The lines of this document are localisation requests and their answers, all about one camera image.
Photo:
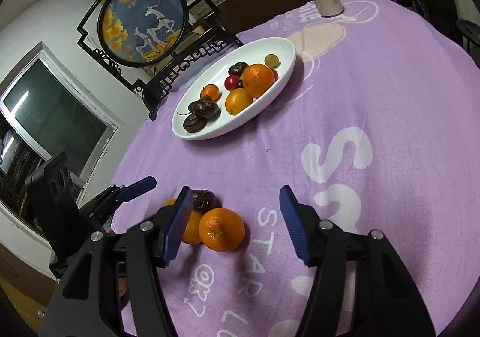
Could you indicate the dark purple plum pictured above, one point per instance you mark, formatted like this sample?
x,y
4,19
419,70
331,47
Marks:
x,y
231,83
237,69

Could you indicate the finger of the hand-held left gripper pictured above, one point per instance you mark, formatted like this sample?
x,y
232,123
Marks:
x,y
140,185

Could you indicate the small tangerine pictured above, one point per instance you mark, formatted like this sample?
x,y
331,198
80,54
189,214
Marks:
x,y
210,92

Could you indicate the dark wrinkled passion fruit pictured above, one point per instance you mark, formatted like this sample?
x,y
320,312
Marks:
x,y
205,108
195,123
204,200

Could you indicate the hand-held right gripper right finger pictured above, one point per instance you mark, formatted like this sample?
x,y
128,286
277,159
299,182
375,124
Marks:
x,y
296,232

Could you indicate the smooth orange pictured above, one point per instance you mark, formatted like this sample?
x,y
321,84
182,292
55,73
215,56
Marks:
x,y
239,101
191,228

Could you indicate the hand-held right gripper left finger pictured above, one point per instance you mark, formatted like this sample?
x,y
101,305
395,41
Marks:
x,y
176,232

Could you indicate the white framed window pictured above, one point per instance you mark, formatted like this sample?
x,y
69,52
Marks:
x,y
56,115

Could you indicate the white oval plate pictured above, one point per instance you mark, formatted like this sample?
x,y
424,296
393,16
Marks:
x,y
262,48

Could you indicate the round deer painted table screen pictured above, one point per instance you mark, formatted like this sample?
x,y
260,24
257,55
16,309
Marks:
x,y
142,21

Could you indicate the large tangerine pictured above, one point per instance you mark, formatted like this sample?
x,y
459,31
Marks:
x,y
221,229
258,81

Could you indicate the small green fruit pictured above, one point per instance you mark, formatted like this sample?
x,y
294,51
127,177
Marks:
x,y
272,60

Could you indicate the purple printed blanket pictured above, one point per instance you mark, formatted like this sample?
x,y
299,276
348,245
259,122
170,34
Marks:
x,y
375,96

